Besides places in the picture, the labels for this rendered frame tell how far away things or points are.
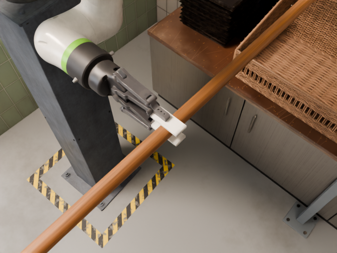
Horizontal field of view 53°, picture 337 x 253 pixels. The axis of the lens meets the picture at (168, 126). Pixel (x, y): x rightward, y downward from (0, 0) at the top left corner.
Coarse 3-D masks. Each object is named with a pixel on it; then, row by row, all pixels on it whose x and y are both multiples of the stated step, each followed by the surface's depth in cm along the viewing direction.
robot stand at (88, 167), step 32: (0, 0) 88; (64, 0) 91; (0, 32) 100; (32, 32) 88; (32, 64) 102; (64, 96) 113; (96, 96) 128; (64, 128) 132; (96, 128) 141; (96, 160) 157; (160, 160) 196
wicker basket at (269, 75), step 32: (288, 0) 155; (320, 0) 150; (256, 32) 148; (288, 32) 167; (320, 32) 157; (256, 64) 139; (288, 64) 157; (320, 64) 157; (288, 96) 148; (320, 128) 137
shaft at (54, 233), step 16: (304, 0) 86; (288, 16) 83; (272, 32) 80; (256, 48) 77; (240, 64) 75; (224, 80) 73; (192, 96) 71; (208, 96) 71; (176, 112) 68; (192, 112) 69; (160, 128) 66; (144, 144) 64; (160, 144) 65; (128, 160) 62; (144, 160) 64; (112, 176) 61; (96, 192) 59; (80, 208) 58; (64, 224) 56; (48, 240) 55
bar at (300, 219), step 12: (336, 180) 136; (324, 192) 145; (336, 192) 139; (300, 204) 182; (312, 204) 157; (324, 204) 151; (288, 216) 178; (300, 216) 172; (312, 216) 178; (300, 228) 175; (312, 228) 175
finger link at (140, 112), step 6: (114, 96) 72; (120, 102) 73; (132, 102) 72; (126, 108) 73; (132, 108) 72; (138, 108) 72; (138, 114) 72; (144, 114) 71; (144, 120) 71; (150, 120) 72; (150, 126) 71
